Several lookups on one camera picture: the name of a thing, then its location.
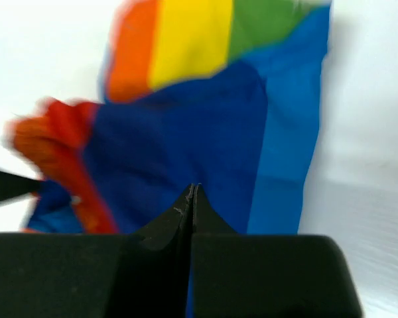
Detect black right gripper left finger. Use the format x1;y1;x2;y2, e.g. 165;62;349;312
0;185;194;317

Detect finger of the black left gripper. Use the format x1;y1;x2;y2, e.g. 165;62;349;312
0;170;43;205

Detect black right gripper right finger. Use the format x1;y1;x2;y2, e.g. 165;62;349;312
191;186;363;318

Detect rainbow striped shorts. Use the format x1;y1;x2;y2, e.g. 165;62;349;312
12;1;330;234

